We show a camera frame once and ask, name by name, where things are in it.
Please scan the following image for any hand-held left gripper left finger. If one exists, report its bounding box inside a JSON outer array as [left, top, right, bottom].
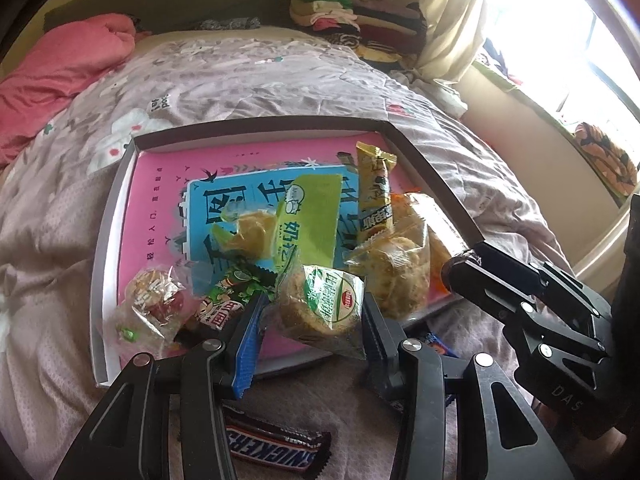
[[52, 294, 268, 480]]

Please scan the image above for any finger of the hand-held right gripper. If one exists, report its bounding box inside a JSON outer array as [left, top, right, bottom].
[[472, 241, 613, 346], [442, 257, 608, 366]]

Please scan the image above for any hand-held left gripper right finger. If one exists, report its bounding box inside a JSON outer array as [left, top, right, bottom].
[[362, 292, 576, 480]]

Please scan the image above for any blue cookie packet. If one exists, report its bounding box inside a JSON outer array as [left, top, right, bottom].
[[365, 331, 460, 411]]

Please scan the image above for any black green pea snack packet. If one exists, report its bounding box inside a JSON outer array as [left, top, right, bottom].
[[177, 266, 278, 348]]

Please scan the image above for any round cake packet green label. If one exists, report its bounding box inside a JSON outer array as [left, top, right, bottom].
[[267, 262, 367, 361]]

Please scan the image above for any clear orange snack packet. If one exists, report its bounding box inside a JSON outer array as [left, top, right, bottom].
[[390, 191, 453, 293]]

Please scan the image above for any clear flaky pastry packet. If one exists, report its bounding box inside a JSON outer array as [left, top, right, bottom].
[[344, 192, 432, 322]]

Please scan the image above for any brown chocolate bar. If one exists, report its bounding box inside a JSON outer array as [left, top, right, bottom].
[[222, 404, 333, 480]]

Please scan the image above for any clear nut cake packet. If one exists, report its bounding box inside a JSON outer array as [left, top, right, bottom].
[[106, 267, 201, 361]]

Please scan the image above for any green and yellow pastry packet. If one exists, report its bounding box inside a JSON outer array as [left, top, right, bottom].
[[209, 174, 347, 273]]

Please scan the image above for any yellow snack packet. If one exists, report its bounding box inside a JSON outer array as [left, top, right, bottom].
[[354, 141, 399, 247]]

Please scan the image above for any pink tray with black frame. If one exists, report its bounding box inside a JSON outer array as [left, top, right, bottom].
[[90, 116, 486, 388]]

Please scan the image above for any orange patterned cushion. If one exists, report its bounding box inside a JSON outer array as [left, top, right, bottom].
[[574, 122, 640, 196]]

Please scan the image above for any floral lilac quilt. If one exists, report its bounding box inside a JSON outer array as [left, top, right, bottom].
[[0, 30, 626, 480]]

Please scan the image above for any window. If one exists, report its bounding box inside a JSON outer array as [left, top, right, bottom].
[[475, 0, 640, 161]]

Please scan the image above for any cream curtain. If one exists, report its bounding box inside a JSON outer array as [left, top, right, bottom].
[[415, 0, 488, 116]]

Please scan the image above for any stack of folded clothes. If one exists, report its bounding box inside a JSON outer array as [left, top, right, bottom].
[[289, 0, 431, 73]]

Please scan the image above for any dark patterned cloth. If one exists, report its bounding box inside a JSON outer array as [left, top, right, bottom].
[[192, 16, 261, 31]]

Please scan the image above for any pink blanket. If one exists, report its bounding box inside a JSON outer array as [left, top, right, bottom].
[[0, 14, 138, 166]]

